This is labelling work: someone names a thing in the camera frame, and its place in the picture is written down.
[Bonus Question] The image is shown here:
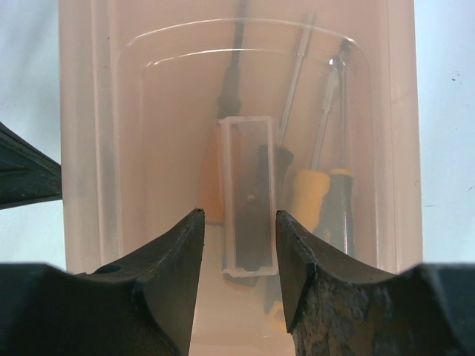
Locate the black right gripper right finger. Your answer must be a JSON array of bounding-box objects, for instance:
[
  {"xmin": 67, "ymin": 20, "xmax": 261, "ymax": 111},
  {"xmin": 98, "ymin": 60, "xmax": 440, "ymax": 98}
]
[{"xmin": 276, "ymin": 211, "xmax": 474, "ymax": 355}]

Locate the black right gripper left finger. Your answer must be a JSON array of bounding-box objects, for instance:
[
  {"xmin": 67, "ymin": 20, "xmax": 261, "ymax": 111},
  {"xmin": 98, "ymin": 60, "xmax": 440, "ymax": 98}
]
[{"xmin": 1, "ymin": 209, "xmax": 205, "ymax": 355}]

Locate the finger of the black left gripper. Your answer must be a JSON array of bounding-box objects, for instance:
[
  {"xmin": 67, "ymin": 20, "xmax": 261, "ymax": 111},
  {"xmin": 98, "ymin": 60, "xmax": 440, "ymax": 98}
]
[{"xmin": 1, "ymin": 125, "xmax": 62, "ymax": 209}]

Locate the black orange tip screwdriver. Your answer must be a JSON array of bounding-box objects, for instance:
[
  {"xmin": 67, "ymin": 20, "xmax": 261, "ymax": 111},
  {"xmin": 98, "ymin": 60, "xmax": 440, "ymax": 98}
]
[{"xmin": 226, "ymin": 12, "xmax": 316, "ymax": 289}]

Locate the small orange handle screwdriver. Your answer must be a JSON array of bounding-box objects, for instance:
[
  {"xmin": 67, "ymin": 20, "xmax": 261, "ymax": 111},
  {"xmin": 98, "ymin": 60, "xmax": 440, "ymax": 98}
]
[{"xmin": 197, "ymin": 1, "xmax": 248, "ymax": 225}]

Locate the pink translucent plastic toolbox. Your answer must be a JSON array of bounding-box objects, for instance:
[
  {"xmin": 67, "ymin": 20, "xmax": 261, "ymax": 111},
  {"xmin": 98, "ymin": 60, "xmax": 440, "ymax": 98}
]
[{"xmin": 58, "ymin": 0, "xmax": 425, "ymax": 356}]

